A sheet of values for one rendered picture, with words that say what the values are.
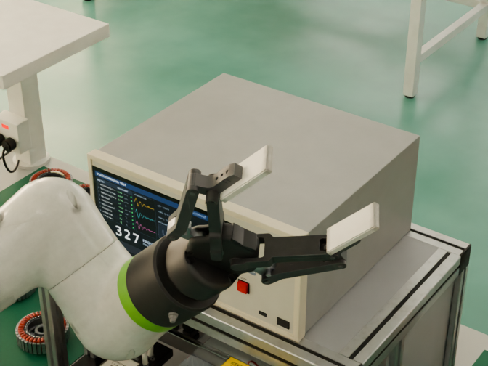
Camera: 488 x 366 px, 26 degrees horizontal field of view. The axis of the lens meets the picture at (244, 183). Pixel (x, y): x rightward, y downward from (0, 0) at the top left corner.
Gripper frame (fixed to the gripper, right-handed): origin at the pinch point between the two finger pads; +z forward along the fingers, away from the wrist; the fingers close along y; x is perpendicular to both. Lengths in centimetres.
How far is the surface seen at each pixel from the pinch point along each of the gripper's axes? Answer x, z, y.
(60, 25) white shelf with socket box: -116, -117, 19
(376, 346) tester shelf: -19, -47, 54
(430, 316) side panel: -34, -53, 73
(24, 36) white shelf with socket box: -109, -120, 12
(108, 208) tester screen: -43, -75, 18
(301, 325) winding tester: -21, -53, 43
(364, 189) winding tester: -42, -40, 45
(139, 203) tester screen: -40, -68, 19
